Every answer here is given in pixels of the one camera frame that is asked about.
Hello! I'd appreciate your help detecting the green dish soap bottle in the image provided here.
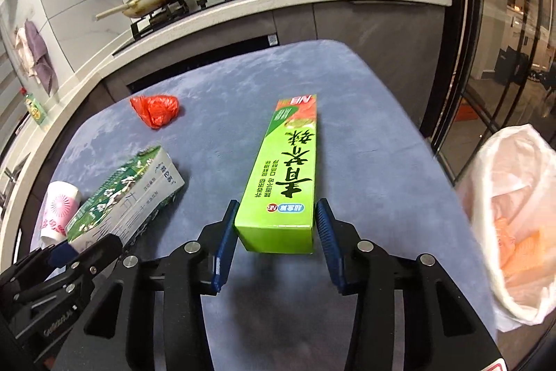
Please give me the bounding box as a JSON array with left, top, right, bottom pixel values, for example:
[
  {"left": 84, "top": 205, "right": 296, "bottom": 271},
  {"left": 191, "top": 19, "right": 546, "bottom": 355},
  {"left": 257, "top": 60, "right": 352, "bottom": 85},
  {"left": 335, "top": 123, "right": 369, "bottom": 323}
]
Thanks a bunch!
[{"left": 24, "top": 93, "right": 48, "bottom": 126}]

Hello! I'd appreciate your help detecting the white plastic bin bag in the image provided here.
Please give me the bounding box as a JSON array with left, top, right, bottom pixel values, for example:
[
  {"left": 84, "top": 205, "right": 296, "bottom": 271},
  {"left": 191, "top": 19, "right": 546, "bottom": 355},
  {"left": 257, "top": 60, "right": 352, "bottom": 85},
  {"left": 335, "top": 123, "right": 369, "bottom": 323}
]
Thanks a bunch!
[{"left": 456, "top": 123, "right": 556, "bottom": 332}]

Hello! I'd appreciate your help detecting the long green cardboard box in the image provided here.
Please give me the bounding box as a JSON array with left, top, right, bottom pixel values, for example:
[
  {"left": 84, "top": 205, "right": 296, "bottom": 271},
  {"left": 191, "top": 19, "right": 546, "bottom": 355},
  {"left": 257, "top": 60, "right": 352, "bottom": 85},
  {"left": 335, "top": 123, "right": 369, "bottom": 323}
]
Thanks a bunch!
[{"left": 234, "top": 94, "right": 319, "bottom": 255}]

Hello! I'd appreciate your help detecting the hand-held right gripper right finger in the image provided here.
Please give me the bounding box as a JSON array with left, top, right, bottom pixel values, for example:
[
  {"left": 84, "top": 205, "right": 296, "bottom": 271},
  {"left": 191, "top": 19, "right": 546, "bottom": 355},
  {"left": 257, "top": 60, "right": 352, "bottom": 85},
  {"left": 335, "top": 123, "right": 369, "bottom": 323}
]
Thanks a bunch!
[{"left": 315, "top": 198, "right": 507, "bottom": 371}]

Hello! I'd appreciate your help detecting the red plastic bag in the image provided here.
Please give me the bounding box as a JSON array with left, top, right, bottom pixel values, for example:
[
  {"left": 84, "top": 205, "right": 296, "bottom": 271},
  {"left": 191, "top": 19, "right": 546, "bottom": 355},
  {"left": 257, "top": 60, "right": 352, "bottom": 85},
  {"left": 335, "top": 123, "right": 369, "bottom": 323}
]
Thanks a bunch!
[{"left": 129, "top": 94, "right": 181, "bottom": 130}]

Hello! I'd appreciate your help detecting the green and white milk carton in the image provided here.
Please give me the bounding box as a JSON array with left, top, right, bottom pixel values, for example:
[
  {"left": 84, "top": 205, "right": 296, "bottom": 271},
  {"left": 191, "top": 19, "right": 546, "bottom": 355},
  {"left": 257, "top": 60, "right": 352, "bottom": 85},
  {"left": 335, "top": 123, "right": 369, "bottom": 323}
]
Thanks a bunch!
[{"left": 65, "top": 144, "right": 186, "bottom": 254}]

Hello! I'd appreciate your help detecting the black gas stove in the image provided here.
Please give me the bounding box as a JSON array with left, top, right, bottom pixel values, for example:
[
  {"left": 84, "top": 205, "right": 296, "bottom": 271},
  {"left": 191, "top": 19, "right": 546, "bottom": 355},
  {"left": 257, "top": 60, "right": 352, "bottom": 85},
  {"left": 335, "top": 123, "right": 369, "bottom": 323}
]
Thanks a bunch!
[{"left": 112, "top": 0, "right": 300, "bottom": 56}]

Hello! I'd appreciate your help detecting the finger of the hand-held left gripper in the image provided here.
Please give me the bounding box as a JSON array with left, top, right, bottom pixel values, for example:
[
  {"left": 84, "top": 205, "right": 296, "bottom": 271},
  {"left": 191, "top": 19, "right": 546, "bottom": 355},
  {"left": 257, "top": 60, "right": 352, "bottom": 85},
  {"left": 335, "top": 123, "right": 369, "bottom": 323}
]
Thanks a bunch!
[
  {"left": 17, "top": 235, "right": 123, "bottom": 313},
  {"left": 0, "top": 243, "right": 80, "bottom": 289}
]

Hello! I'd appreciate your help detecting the purple hanging cloth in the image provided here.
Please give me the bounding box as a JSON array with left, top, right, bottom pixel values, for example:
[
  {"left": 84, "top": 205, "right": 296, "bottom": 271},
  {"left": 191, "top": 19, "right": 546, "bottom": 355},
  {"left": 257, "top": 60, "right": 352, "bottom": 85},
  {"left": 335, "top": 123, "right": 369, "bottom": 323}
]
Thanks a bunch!
[{"left": 24, "top": 20, "right": 59, "bottom": 97}]

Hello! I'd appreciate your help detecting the orange foam net sleeve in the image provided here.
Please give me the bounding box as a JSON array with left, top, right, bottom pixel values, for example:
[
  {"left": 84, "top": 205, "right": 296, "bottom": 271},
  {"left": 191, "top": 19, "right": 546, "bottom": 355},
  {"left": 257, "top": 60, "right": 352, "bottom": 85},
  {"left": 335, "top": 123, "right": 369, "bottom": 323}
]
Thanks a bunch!
[
  {"left": 517, "top": 225, "right": 556, "bottom": 269},
  {"left": 494, "top": 215, "right": 518, "bottom": 269}
]

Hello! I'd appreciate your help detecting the steel kitchen sink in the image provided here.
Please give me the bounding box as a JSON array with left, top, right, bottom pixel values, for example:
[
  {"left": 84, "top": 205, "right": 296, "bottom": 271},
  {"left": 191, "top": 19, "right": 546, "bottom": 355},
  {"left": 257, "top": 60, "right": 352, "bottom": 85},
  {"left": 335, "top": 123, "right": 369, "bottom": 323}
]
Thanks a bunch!
[{"left": 0, "top": 154, "right": 33, "bottom": 233}]

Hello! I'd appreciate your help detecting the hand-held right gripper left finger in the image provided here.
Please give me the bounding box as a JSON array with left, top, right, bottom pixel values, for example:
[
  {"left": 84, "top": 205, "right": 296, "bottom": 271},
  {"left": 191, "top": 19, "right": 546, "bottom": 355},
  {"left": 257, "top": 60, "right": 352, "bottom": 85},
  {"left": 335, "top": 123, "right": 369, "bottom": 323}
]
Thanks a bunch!
[{"left": 54, "top": 199, "right": 242, "bottom": 371}]

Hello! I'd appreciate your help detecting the pink floral paper cup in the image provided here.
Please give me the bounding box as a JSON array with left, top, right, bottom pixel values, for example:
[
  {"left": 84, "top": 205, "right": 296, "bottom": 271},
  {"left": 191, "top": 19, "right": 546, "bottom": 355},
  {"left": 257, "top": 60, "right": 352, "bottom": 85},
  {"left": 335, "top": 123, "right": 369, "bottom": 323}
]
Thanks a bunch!
[{"left": 40, "top": 181, "right": 82, "bottom": 251}]

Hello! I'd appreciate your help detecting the glass sliding door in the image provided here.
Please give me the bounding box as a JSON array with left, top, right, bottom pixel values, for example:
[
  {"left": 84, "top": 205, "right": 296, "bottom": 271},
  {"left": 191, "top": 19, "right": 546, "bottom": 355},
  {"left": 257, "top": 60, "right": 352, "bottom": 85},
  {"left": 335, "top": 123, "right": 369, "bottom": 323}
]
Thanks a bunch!
[{"left": 417, "top": 0, "right": 556, "bottom": 189}]

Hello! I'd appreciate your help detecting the white hanging cloth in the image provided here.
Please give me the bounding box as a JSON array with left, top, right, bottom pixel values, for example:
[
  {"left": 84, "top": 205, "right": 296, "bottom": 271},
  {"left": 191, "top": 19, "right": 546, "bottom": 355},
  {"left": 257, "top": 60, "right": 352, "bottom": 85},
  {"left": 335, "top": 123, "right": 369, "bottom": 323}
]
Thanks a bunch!
[{"left": 15, "top": 27, "right": 35, "bottom": 78}]

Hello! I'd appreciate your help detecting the black built-in appliance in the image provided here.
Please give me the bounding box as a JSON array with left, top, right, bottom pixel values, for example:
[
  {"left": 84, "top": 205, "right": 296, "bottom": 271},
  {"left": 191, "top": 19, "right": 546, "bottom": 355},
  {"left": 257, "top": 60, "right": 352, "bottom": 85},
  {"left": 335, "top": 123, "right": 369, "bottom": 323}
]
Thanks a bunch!
[{"left": 126, "top": 34, "right": 279, "bottom": 94}]

